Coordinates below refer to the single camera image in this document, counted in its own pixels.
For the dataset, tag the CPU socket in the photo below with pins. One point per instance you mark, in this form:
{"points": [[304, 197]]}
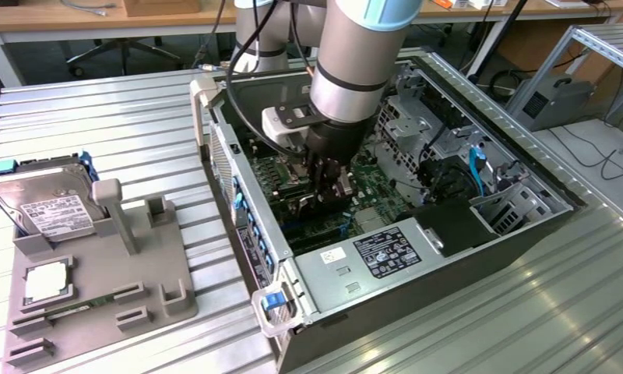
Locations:
{"points": [[294, 171]]}

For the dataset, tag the blue case latch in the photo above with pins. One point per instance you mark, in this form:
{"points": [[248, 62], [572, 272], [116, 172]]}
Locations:
{"points": [[271, 302]]}

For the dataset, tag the grey power supply unit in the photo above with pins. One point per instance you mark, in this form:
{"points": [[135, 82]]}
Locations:
{"points": [[343, 272]]}

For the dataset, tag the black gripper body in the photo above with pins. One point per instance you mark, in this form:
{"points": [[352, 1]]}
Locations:
{"points": [[337, 140]]}

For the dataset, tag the black star chair base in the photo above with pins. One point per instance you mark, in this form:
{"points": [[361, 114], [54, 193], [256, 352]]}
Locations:
{"points": [[436, 28]]}

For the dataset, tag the open black PC case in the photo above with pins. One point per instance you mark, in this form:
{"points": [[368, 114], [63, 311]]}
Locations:
{"points": [[447, 296]]}

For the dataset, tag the black expansion slot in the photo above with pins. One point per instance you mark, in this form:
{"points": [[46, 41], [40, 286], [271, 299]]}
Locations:
{"points": [[315, 235], [320, 243]]}

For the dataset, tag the green motherboard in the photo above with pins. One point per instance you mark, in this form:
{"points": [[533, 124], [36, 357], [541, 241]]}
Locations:
{"points": [[379, 175]]}

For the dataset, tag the green graphics card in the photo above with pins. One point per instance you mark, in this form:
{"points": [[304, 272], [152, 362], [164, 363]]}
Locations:
{"points": [[317, 210]]}

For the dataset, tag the green RAM stick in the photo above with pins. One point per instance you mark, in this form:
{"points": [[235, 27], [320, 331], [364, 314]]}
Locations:
{"points": [[78, 308], [294, 192]]}

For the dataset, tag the grey parts rack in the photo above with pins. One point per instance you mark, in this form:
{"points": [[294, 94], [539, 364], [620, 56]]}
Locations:
{"points": [[135, 272]]}

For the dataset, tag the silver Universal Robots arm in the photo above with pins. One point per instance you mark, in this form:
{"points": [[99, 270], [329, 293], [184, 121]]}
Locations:
{"points": [[353, 58]]}

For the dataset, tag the blue card retainer clips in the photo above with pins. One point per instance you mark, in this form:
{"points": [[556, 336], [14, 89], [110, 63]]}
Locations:
{"points": [[255, 230]]}

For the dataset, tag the silver chipset heatsink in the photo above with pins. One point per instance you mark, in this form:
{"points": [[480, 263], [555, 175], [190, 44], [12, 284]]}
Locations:
{"points": [[375, 218]]}

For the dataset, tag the CPU chip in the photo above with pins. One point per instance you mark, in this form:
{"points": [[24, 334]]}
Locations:
{"points": [[47, 282]]}

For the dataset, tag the black slanted pole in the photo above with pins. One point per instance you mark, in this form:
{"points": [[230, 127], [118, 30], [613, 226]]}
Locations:
{"points": [[508, 27]]}

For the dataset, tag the silver perforated disk bay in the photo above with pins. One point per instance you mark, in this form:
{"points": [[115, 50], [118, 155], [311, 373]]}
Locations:
{"points": [[520, 206]]}

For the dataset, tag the aluminium profile frame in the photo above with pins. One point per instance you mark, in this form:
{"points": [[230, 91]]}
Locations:
{"points": [[603, 39]]}

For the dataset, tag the silver disk bay cage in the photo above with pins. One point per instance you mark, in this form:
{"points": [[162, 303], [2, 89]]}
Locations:
{"points": [[405, 128]]}

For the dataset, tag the grey star chair base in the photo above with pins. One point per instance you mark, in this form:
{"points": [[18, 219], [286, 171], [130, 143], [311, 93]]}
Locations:
{"points": [[126, 46]]}

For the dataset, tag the hard disk drive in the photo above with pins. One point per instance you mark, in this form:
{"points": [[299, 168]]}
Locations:
{"points": [[47, 202]]}

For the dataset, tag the wooden desk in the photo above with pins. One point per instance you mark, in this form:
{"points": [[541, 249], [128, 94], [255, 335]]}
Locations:
{"points": [[58, 21]]}

